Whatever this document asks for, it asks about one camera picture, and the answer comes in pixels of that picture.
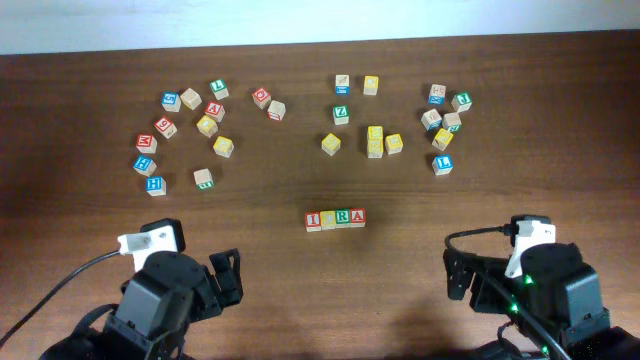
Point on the red I block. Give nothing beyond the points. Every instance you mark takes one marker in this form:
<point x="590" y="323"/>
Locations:
<point x="312" y="221"/>

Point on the yellow block lower left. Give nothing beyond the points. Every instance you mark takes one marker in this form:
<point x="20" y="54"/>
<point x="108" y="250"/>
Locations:
<point x="223" y="146"/>

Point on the blue 5 block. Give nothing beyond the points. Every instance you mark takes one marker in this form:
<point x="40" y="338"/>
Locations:
<point x="171" y="102"/>

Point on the wooden block blue side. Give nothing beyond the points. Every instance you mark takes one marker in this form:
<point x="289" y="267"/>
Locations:
<point x="342" y="84"/>
<point x="431" y="119"/>

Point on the plain wooden block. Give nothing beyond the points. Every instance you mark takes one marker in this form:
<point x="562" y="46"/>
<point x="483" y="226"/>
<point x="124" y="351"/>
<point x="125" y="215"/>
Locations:
<point x="190" y="98"/>

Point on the yellow C block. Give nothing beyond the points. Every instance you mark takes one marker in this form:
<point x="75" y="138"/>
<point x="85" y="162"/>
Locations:
<point x="328" y="219"/>

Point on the yellow block pair upper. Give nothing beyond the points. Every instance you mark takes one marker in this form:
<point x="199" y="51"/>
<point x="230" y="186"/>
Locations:
<point x="375" y="133"/>

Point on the blue H block near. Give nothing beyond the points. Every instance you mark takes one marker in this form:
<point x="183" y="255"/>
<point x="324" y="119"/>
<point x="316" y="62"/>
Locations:
<point x="156" y="186"/>

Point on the yellow top far block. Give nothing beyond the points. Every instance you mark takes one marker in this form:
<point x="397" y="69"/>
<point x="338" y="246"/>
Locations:
<point x="370" y="85"/>

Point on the yellow block beside pair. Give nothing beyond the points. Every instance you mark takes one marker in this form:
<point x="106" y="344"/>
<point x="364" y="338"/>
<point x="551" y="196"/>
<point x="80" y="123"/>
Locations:
<point x="393" y="144"/>

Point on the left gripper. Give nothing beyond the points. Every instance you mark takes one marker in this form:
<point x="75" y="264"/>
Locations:
<point x="216" y="297"/>

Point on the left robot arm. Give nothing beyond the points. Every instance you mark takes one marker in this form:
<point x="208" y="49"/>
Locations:
<point x="168" y="292"/>

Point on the green L block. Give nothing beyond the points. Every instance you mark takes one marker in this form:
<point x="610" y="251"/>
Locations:
<point x="219" y="89"/>

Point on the yellow block pair lower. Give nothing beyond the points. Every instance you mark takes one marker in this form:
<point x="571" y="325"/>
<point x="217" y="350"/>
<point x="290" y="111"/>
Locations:
<point x="375" y="148"/>

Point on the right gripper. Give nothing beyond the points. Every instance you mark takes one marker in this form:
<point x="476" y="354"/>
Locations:
<point x="483" y="299"/>

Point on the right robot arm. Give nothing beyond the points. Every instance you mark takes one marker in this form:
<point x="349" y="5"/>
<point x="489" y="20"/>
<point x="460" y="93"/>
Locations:
<point x="547" y="291"/>

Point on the red circle block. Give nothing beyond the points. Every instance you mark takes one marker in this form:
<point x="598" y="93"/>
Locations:
<point x="261" y="97"/>

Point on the wooden block blue side right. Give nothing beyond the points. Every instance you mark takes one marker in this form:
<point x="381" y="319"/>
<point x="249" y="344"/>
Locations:
<point x="431" y="119"/>

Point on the yellow block right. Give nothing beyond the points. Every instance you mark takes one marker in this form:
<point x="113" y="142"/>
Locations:
<point x="442" y="139"/>

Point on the blue top far right block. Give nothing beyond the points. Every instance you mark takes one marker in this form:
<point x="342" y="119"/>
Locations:
<point x="437" y="94"/>

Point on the blue h block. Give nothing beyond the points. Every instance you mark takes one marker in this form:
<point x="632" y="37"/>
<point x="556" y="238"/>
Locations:
<point x="144" y="165"/>
<point x="156" y="186"/>

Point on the yellow block middle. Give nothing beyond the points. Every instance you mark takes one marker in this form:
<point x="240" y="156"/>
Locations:
<point x="330" y="144"/>

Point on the yellow block upper left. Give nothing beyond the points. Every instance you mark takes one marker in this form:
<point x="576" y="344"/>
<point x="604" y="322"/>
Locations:
<point x="207" y="126"/>

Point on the wooden block red side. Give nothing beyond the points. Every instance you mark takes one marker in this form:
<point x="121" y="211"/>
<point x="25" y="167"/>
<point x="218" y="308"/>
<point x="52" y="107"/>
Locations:
<point x="276" y="110"/>

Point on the green J block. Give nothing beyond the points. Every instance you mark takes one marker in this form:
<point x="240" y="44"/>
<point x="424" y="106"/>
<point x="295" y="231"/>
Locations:
<point x="461" y="102"/>

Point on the green Z block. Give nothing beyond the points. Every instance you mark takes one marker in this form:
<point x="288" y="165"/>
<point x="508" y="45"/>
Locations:
<point x="341" y="115"/>

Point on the red 6 block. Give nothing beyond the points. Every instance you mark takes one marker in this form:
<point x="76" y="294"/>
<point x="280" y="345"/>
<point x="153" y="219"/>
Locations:
<point x="165" y="127"/>

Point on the wooden block green side right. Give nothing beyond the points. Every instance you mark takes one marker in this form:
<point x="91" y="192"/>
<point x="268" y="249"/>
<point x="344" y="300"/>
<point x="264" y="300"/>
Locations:
<point x="451" y="122"/>

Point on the blue L block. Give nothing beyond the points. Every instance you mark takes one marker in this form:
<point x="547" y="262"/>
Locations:
<point x="442" y="165"/>

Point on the green R block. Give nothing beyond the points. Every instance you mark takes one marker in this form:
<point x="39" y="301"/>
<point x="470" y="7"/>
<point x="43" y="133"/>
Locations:
<point x="343" y="218"/>

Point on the red a block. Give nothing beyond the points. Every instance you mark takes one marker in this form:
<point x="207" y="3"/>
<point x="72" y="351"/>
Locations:
<point x="215" y="111"/>
<point x="357" y="217"/>

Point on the wooden K block green side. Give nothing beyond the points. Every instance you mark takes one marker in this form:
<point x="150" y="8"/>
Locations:
<point x="203" y="179"/>

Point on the blue H block far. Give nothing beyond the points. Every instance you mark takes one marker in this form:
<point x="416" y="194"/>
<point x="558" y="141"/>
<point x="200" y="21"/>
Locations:
<point x="144" y="165"/>

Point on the red M block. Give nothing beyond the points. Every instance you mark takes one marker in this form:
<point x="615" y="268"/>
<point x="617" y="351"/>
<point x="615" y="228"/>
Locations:
<point x="146" y="143"/>

